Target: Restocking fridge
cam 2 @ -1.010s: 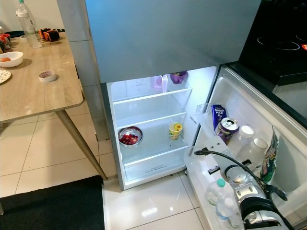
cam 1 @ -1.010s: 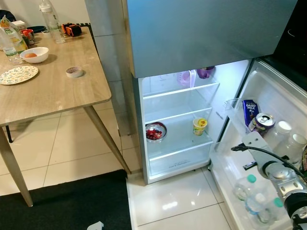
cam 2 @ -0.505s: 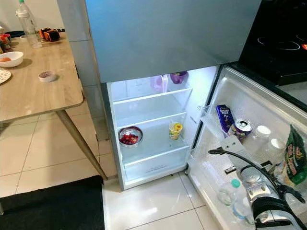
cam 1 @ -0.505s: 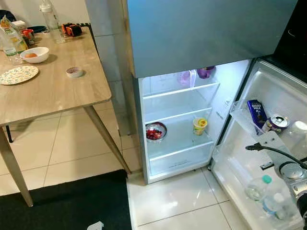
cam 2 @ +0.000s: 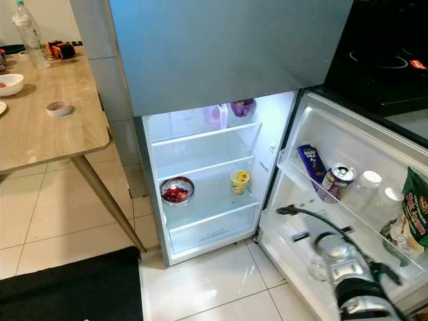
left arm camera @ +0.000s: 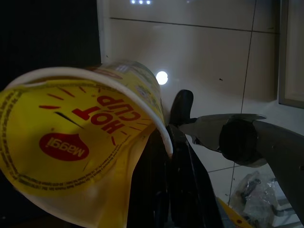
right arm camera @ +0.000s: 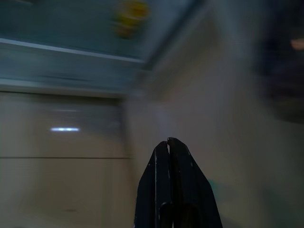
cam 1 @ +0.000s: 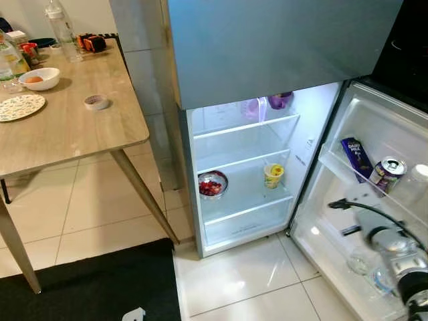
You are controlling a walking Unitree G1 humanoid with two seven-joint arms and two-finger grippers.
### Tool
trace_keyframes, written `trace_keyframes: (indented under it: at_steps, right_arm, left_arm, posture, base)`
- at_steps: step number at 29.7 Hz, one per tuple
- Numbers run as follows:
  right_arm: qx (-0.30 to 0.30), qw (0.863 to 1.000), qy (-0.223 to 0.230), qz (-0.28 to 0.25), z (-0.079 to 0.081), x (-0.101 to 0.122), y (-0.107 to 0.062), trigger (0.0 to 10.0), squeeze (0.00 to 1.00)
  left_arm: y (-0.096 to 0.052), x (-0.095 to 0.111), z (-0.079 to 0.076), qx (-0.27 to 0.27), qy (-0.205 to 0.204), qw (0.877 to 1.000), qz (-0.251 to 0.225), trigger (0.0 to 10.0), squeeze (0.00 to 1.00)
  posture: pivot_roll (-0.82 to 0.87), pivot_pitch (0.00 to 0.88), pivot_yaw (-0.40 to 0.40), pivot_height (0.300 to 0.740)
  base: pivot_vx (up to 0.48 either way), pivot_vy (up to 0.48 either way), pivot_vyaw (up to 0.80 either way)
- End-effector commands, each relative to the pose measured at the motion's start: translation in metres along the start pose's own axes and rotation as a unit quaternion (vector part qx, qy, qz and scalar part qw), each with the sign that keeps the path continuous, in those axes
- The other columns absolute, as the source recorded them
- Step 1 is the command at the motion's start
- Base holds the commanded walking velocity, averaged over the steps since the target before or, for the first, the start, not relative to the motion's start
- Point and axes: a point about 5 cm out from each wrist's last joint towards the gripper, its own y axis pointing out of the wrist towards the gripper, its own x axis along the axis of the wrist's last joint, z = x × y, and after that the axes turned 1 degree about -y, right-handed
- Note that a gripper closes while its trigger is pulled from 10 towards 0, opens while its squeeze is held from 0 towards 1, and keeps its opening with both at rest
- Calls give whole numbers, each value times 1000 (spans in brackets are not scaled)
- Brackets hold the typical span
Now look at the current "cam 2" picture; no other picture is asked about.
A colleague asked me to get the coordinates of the wooden dining table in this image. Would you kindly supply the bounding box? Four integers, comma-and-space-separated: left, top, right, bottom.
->
0, 41, 111, 255

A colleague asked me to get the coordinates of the green white snack bag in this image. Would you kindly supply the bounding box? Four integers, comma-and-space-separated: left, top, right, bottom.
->
380, 166, 428, 260

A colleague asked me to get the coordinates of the grey fridge door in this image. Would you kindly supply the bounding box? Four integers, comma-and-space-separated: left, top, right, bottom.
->
254, 89, 428, 321

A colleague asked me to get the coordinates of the orange black device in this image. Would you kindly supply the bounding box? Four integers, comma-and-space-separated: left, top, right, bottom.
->
45, 40, 76, 61

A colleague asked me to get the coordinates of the dark grey fridge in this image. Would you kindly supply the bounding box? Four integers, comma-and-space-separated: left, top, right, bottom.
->
107, 0, 428, 321

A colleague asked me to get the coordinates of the clear bottle white cap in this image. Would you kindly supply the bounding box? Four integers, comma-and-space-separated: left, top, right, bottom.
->
371, 186, 405, 228
348, 170, 383, 211

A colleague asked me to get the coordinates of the yellow instant noodle cup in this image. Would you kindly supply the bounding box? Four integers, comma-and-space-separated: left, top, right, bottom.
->
230, 169, 251, 196

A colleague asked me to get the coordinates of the translucent purple jug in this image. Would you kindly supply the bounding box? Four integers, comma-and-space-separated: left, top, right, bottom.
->
204, 104, 229, 130

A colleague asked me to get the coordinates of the purple drink can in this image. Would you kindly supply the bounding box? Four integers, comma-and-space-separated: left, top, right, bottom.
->
318, 164, 356, 204

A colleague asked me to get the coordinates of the purple bowl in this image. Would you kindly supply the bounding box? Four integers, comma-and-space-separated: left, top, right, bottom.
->
230, 98, 256, 118

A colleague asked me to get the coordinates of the black induction hob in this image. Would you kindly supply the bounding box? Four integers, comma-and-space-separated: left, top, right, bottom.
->
351, 40, 428, 81

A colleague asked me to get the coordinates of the clear glass jar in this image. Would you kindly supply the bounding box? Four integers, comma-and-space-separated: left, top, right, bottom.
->
308, 251, 335, 283

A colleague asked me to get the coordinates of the white bowl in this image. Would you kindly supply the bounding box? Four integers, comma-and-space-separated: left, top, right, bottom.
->
0, 74, 25, 98

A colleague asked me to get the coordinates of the purple chocolate bar pack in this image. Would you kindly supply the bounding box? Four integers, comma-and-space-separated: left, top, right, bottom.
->
297, 144, 328, 186

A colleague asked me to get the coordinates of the small white tape roll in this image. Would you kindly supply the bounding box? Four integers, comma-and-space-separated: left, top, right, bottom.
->
46, 100, 73, 118

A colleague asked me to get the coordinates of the steel bowl of red fruit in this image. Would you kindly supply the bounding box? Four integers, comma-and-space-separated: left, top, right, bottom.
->
160, 176, 195, 206

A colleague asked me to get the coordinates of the black floor mat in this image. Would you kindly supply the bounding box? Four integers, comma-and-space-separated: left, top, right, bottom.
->
0, 246, 142, 321

